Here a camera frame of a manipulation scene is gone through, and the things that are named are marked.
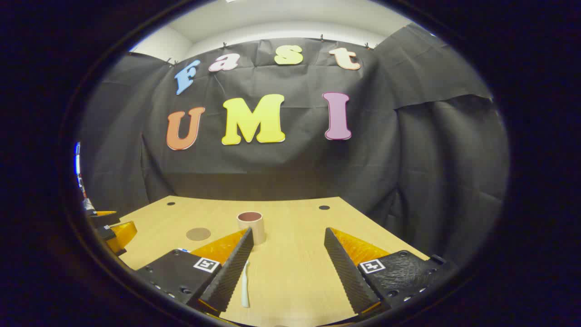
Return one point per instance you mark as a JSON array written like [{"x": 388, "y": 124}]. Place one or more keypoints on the white and blue printed object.
[{"x": 81, "y": 181}]

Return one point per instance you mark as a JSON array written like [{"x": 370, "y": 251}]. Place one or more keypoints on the brown round coaster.
[{"x": 198, "y": 234}]

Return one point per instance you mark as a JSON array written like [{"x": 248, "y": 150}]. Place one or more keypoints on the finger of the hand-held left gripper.
[
  {"x": 119, "y": 236},
  {"x": 105, "y": 219}
]

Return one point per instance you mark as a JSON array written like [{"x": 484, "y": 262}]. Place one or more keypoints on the black backdrop cloth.
[{"x": 281, "y": 168}]

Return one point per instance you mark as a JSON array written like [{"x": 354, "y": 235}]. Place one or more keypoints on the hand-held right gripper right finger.
[{"x": 347, "y": 272}]

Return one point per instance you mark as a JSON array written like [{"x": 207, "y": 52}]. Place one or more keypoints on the wooden desktop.
[{"x": 290, "y": 272}]

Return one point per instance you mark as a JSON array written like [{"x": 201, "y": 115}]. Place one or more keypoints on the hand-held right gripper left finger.
[{"x": 227, "y": 272}]

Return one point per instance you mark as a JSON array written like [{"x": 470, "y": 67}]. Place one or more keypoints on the beige cup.
[{"x": 257, "y": 226}]

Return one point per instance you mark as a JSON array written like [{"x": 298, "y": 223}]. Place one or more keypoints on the white toothbrush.
[{"x": 245, "y": 290}]

